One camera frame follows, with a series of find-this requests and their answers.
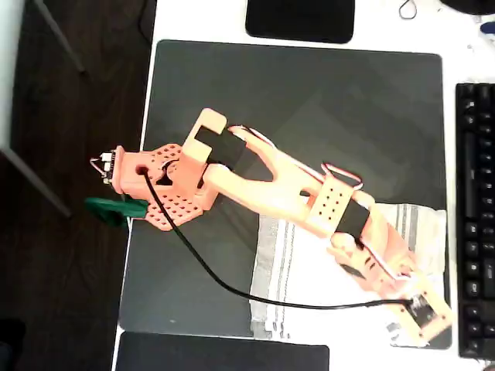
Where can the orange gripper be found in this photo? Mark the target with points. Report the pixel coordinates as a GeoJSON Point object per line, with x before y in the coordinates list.
{"type": "Point", "coordinates": [400, 291]}

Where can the white striped towel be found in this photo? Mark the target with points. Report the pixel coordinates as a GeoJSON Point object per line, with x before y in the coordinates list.
{"type": "Point", "coordinates": [270, 263]}

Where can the black computer keyboard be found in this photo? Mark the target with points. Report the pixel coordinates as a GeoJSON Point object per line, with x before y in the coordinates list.
{"type": "Point", "coordinates": [477, 216]}

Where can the large black desk mat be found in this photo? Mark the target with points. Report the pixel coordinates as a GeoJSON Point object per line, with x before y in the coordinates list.
{"type": "Point", "coordinates": [309, 96]}

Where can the black flat rectangular pad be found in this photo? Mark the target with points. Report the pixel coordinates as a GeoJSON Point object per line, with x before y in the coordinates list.
{"type": "Point", "coordinates": [216, 355]}

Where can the small blue object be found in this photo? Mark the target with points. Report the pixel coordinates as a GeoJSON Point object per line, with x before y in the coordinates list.
{"type": "Point", "coordinates": [487, 28]}

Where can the small black mouse pad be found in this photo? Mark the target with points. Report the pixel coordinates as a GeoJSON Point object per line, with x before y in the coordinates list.
{"type": "Point", "coordinates": [299, 19]}

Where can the black rounded object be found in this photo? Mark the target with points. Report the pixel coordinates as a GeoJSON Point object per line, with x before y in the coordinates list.
{"type": "Point", "coordinates": [468, 4]}

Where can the green table clamp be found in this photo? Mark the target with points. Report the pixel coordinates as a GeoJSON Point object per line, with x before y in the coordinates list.
{"type": "Point", "coordinates": [116, 206]}

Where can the robot controller circuit board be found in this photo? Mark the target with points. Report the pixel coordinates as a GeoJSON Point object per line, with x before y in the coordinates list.
{"type": "Point", "coordinates": [108, 164]}

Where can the white side table with legs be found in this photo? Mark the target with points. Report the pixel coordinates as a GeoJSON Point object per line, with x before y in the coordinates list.
{"type": "Point", "coordinates": [7, 58]}

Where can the orange camera mount with camera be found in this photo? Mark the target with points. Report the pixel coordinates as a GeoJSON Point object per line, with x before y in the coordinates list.
{"type": "Point", "coordinates": [437, 313]}

